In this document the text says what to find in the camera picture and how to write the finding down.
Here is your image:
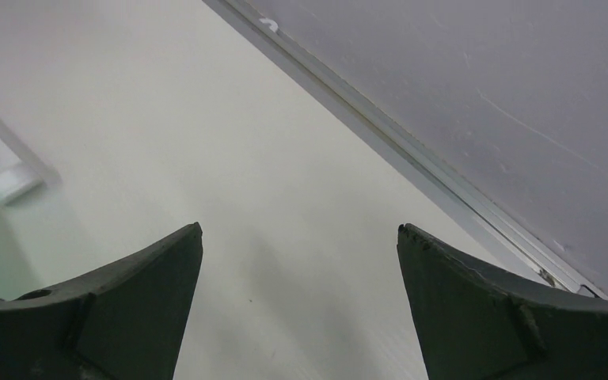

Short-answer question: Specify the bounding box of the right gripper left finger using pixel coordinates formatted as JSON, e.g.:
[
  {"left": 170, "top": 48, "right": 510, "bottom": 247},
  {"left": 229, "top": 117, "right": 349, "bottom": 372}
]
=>
[{"left": 0, "top": 223, "right": 203, "bottom": 379}]

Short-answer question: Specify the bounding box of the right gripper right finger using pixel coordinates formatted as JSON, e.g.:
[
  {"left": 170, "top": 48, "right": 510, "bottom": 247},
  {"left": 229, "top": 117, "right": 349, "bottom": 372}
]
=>
[{"left": 397, "top": 224, "right": 608, "bottom": 379}]

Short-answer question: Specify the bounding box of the right stand pole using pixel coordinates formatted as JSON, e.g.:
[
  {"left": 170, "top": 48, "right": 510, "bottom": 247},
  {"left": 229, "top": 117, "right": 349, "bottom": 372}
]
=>
[{"left": 0, "top": 118, "right": 59, "bottom": 205}]

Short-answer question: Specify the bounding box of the aluminium frame rail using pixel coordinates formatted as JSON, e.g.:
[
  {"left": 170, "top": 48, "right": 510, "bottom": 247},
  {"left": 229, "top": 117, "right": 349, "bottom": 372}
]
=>
[{"left": 206, "top": 1, "right": 608, "bottom": 299}]

